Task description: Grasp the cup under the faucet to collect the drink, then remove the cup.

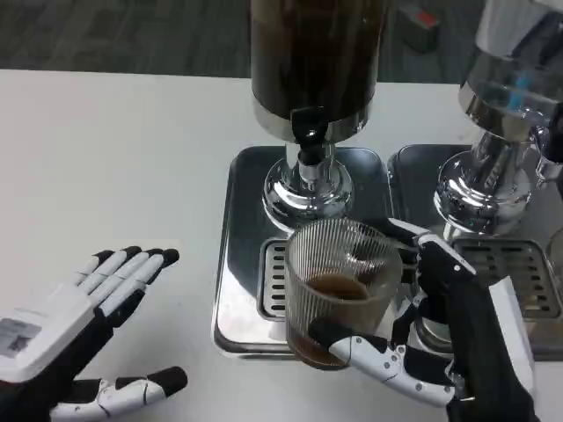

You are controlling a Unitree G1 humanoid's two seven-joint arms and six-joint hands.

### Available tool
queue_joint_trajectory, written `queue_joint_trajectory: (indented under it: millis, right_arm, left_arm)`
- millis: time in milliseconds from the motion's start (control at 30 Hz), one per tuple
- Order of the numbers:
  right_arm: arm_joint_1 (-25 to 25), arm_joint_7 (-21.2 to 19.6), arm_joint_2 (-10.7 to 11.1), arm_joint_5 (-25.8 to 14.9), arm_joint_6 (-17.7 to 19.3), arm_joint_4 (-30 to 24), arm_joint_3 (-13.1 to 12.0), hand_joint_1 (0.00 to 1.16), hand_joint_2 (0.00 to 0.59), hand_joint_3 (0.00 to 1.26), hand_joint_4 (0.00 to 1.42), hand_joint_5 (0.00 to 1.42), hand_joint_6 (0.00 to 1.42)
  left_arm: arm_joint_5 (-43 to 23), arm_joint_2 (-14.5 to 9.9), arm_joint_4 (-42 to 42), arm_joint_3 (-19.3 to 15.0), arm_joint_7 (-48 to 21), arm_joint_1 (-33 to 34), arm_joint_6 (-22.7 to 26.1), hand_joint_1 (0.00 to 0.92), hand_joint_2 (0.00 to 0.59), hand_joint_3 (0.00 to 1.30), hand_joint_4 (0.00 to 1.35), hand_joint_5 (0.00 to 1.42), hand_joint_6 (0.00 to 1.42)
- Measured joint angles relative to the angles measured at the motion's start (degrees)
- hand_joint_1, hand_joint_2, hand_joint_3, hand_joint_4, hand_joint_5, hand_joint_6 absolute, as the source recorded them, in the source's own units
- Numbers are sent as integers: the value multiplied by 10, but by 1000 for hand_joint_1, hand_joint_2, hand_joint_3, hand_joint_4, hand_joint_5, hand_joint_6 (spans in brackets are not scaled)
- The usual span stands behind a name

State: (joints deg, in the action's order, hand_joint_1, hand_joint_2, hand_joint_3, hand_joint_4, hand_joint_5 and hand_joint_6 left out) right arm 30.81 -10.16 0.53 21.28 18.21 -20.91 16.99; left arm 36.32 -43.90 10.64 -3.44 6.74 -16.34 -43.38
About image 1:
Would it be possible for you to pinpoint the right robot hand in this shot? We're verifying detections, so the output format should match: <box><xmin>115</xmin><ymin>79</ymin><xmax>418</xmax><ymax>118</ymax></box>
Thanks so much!
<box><xmin>307</xmin><ymin>218</ymin><xmax>537</xmax><ymax>422</ymax></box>

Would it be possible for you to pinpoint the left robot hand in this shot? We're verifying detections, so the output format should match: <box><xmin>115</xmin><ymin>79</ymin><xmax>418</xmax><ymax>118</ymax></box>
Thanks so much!
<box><xmin>0</xmin><ymin>245</ymin><xmax>189</xmax><ymax>422</ymax></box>

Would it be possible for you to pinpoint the clear ribbed glass cup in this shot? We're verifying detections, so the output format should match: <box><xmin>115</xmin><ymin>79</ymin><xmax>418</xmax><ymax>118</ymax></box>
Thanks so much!
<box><xmin>283</xmin><ymin>219</ymin><xmax>404</xmax><ymax>370</ymax></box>

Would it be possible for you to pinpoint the steel drip grid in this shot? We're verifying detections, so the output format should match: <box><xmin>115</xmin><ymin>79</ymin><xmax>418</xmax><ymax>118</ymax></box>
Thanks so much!
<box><xmin>259</xmin><ymin>238</ymin><xmax>291</xmax><ymax>322</ymax></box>
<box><xmin>452</xmin><ymin>239</ymin><xmax>558</xmax><ymax>320</ymax></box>

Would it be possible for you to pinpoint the steel drip tray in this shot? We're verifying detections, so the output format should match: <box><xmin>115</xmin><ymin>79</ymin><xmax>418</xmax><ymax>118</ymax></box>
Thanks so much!
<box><xmin>386</xmin><ymin>143</ymin><xmax>563</xmax><ymax>361</ymax></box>
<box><xmin>214</xmin><ymin>145</ymin><xmax>404</xmax><ymax>360</ymax></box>

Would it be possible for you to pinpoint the black dispenser tap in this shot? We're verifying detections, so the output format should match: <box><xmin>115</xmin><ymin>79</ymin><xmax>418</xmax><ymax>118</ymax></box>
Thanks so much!
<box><xmin>290</xmin><ymin>107</ymin><xmax>338</xmax><ymax>184</ymax></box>
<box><xmin>534</xmin><ymin>105</ymin><xmax>563</xmax><ymax>186</ymax></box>

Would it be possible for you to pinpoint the clear steel drink dispenser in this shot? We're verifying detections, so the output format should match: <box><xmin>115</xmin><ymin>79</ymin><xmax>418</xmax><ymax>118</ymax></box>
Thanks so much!
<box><xmin>433</xmin><ymin>0</ymin><xmax>563</xmax><ymax>242</ymax></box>

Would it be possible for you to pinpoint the dark box with red label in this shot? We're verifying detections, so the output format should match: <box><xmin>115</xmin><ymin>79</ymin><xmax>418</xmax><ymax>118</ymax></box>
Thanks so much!
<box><xmin>398</xmin><ymin>4</ymin><xmax>441</xmax><ymax>54</ymax></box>

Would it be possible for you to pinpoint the dark drink dispenser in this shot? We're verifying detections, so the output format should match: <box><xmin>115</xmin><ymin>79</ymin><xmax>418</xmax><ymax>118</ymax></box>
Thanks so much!
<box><xmin>248</xmin><ymin>0</ymin><xmax>388</xmax><ymax>232</ymax></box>

